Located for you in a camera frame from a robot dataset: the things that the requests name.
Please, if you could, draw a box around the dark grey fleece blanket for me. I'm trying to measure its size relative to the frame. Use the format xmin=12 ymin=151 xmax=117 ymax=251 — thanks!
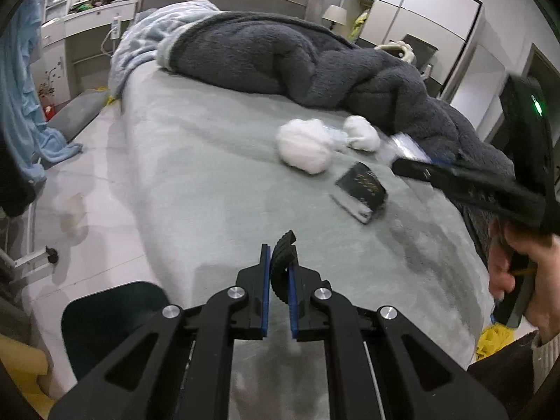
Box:
xmin=160 ymin=11 xmax=517 ymax=272

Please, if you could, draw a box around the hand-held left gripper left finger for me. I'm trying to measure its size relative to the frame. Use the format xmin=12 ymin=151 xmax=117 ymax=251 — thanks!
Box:
xmin=47 ymin=244 xmax=271 ymax=420

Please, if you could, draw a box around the clear plastic bag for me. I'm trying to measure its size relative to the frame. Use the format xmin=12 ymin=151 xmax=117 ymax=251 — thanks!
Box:
xmin=380 ymin=132 xmax=432 ymax=162

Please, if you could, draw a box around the bed with grey sheet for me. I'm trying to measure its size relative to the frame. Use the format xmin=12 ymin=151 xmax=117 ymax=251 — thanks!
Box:
xmin=22 ymin=0 xmax=499 ymax=420

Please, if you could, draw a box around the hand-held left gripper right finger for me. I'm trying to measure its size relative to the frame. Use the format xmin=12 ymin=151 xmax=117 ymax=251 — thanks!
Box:
xmin=286 ymin=265 xmax=510 ymax=420

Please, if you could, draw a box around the black ribbed strip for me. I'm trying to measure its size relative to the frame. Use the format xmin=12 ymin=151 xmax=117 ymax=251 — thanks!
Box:
xmin=270 ymin=230 xmax=298 ymax=302

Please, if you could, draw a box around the person's right forearm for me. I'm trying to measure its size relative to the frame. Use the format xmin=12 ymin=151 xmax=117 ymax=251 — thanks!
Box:
xmin=530 ymin=315 xmax=560 ymax=386

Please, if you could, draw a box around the dressing table clutter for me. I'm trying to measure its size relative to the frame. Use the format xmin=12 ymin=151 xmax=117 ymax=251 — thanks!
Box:
xmin=68 ymin=0 xmax=127 ymax=14

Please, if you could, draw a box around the person's right hand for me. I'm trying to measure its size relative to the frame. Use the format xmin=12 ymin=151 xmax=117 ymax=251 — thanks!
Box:
xmin=487 ymin=218 xmax=560 ymax=346

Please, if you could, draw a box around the bedside lamp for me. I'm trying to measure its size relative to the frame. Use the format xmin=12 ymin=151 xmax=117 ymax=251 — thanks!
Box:
xmin=321 ymin=4 xmax=348 ymax=31

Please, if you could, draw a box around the white wardrobe with black frame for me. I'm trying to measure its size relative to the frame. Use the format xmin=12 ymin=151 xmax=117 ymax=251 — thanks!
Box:
xmin=348 ymin=0 xmax=484 ymax=101

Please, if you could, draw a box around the black fleece garment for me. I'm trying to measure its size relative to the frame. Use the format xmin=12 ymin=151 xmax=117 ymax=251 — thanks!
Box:
xmin=0 ymin=140 xmax=38 ymax=218

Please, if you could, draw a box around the grey office chair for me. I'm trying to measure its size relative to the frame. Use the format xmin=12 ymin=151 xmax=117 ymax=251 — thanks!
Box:
xmin=400 ymin=33 xmax=438 ymax=82

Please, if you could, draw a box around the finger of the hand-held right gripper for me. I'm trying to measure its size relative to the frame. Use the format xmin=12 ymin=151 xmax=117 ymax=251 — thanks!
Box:
xmin=391 ymin=155 xmax=532 ymax=230

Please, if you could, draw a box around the white dressing table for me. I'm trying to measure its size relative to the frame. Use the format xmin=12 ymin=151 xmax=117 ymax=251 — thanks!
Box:
xmin=41 ymin=0 xmax=141 ymax=110

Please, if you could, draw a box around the blue patterned duvet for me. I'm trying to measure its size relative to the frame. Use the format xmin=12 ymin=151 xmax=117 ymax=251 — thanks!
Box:
xmin=107 ymin=1 xmax=219 ymax=101

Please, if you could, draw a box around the brown door frame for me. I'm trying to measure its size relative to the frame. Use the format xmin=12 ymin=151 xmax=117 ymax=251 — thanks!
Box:
xmin=523 ymin=43 xmax=560 ymax=110

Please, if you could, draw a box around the yellow-green garment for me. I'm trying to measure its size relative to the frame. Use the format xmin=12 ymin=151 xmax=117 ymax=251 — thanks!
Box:
xmin=350 ymin=11 xmax=370 ymax=40

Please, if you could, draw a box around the dark teal trash bin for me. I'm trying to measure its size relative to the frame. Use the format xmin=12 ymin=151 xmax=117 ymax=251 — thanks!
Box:
xmin=60 ymin=281 xmax=171 ymax=381

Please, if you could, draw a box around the grey floor cushion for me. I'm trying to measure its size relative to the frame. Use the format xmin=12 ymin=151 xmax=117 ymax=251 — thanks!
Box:
xmin=46 ymin=89 xmax=110 ymax=143

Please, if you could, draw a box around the white board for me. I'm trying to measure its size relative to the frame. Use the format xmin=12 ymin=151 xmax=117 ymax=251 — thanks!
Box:
xmin=450 ymin=44 xmax=508 ymax=141

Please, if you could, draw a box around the shiny black box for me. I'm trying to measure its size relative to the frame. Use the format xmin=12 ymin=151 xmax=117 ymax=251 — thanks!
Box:
xmin=331 ymin=162 xmax=389 ymax=226

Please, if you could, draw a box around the small white paper wad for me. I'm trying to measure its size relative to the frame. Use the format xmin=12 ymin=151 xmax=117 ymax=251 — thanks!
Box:
xmin=342 ymin=115 xmax=381 ymax=153

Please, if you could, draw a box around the white clothes rack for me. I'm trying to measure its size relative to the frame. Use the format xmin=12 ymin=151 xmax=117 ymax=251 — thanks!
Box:
xmin=0 ymin=247 xmax=59 ymax=272

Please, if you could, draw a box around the green white cat bed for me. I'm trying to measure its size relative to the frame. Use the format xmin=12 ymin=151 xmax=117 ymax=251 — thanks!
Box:
xmin=374 ymin=40 xmax=415 ymax=64

